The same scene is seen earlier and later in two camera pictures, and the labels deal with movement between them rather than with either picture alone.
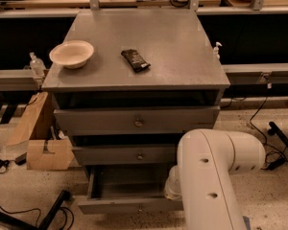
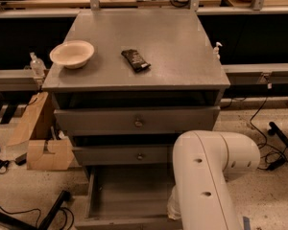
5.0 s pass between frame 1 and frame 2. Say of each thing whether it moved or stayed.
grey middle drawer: stayed
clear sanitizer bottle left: stayed
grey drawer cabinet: stayed
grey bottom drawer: moved
